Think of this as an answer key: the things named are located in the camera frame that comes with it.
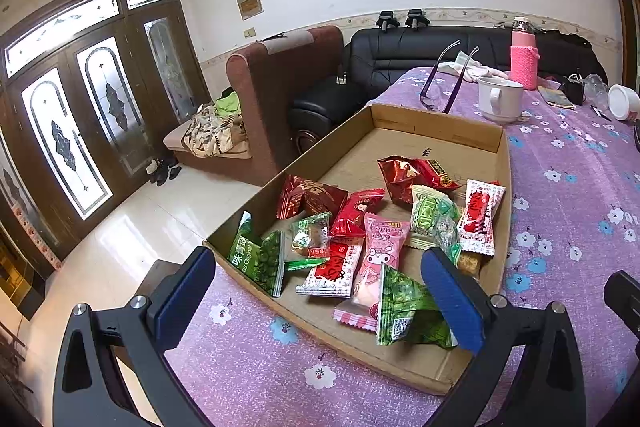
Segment clear packet with green ends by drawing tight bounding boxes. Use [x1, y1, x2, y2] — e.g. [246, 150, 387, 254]
[285, 212, 333, 271]

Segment white and red snack packet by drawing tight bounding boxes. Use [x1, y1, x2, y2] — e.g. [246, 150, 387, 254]
[296, 237, 366, 298]
[457, 178, 507, 256]

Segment floral blanket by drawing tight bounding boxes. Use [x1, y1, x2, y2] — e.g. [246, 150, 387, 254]
[181, 89, 251, 158]

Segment light green snack packet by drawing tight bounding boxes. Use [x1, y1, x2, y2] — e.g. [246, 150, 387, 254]
[409, 184, 461, 250]

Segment green pea snack packet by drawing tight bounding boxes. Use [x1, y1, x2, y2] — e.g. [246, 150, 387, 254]
[227, 211, 287, 298]

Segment small red candy packet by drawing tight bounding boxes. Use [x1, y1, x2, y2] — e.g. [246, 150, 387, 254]
[329, 188, 387, 239]

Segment yellow wall plaque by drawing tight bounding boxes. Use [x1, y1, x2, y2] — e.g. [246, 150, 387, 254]
[236, 0, 264, 20]

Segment pink cartoon snack packet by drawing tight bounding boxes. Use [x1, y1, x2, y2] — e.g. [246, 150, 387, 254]
[333, 213, 412, 333]

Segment small clear green candy packet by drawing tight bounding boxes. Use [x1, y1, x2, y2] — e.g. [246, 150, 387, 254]
[431, 214, 463, 265]

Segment purple floral tablecloth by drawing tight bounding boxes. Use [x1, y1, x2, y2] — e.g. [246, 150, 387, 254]
[165, 66, 640, 427]

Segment brown wooden cabinet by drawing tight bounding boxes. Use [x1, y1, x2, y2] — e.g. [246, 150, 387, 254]
[602, 0, 640, 92]

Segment brown armchair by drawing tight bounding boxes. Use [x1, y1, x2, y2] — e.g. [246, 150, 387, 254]
[165, 25, 346, 188]

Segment wooden glass double doors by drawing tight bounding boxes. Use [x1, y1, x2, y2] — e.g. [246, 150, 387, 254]
[0, 0, 211, 263]

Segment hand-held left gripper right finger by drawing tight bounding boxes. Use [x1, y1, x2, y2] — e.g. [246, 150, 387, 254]
[420, 247, 588, 427]

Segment black leather sofa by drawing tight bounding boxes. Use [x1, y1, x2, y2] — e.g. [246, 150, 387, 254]
[290, 26, 608, 158]

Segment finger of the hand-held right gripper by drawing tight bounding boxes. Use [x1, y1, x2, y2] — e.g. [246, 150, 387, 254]
[602, 269, 640, 343]

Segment yellow cracker bar packet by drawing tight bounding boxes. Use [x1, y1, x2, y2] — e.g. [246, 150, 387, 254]
[457, 252, 483, 280]

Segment white plastic jar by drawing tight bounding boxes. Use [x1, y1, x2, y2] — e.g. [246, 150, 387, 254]
[607, 84, 640, 122]

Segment white mug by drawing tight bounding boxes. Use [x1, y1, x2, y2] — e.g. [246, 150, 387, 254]
[477, 76, 525, 124]

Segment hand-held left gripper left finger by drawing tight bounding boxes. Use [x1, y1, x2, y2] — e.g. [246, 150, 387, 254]
[52, 246, 217, 427]

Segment cardboard tray box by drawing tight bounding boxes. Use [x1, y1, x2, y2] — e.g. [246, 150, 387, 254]
[204, 103, 512, 396]

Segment small booklet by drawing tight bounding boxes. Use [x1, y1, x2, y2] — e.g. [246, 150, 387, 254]
[539, 86, 576, 110]

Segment dark red gold-print packet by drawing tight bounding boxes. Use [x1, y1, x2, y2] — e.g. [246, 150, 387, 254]
[376, 155, 432, 208]

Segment pink knit-sleeve bottle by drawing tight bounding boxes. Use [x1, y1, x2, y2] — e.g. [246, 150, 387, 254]
[510, 17, 541, 90]

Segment white cloth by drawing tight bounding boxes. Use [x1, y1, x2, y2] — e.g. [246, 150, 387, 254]
[440, 51, 511, 82]

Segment black low cabinet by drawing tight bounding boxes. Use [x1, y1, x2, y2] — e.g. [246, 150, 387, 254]
[0, 227, 48, 320]

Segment purple eyeglasses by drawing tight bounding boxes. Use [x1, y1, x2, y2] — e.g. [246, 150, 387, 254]
[419, 39, 481, 112]

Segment glossy green snack packet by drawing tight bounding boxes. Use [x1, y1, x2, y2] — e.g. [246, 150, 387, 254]
[376, 263, 458, 349]

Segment pair of dark shoes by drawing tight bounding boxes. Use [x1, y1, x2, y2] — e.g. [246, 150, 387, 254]
[147, 157, 183, 186]

